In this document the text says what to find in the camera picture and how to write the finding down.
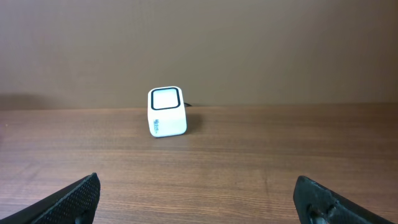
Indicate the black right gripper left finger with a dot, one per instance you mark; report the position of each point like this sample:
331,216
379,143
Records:
74,204

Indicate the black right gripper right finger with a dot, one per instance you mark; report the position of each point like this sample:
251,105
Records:
315,203

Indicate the white barcode scanner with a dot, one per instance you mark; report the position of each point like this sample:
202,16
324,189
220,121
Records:
166,112

